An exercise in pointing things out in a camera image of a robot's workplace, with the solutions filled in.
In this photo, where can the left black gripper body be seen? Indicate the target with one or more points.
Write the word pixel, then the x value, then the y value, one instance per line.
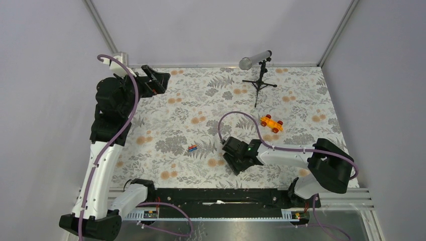
pixel 148 89

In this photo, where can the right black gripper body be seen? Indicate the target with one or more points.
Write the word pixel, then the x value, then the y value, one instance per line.
pixel 235 163

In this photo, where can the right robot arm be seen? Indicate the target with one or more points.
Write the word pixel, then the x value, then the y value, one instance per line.
pixel 330 167

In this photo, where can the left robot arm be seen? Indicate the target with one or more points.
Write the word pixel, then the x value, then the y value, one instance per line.
pixel 92 216

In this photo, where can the orange toy car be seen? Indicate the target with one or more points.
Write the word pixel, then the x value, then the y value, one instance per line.
pixel 275 126

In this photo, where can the floral table mat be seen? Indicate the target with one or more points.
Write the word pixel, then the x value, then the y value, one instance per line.
pixel 203 105

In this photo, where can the black tripod mic stand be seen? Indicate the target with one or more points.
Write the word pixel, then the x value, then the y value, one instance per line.
pixel 260 84

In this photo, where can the silver microphone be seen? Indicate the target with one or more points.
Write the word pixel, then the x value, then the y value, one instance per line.
pixel 246 63

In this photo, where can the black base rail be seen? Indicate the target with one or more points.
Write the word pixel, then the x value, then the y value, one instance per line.
pixel 227 203

